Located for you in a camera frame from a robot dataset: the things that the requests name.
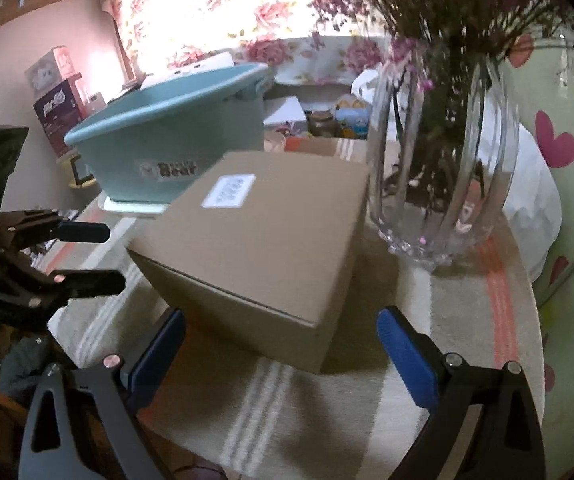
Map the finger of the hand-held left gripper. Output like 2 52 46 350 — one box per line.
0 209 111 256
0 260 126 308

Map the cream plastic tray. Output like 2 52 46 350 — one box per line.
98 195 172 217

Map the white and pink box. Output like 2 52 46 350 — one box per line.
24 46 80 93

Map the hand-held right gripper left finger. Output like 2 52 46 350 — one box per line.
17 307 188 480

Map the teal plastic basin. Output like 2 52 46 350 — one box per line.
64 63 275 201

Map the heart patterned sliding door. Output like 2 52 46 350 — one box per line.
492 10 574 480

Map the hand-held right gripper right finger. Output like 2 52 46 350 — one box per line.
376 306 548 480

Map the blue and yellow packet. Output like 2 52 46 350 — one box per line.
336 95 372 140

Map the black photo frame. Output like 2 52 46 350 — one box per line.
69 155 98 186

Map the ribbed glass vase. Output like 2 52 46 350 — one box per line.
367 35 520 273

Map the dark purple box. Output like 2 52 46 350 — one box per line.
33 80 88 157

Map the brown cardboard box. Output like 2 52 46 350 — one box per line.
126 150 372 375

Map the floral rose curtain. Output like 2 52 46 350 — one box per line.
102 0 398 86

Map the brown glass jar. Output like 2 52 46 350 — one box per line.
307 110 338 137

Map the white plastic bag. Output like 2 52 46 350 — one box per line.
352 67 562 281

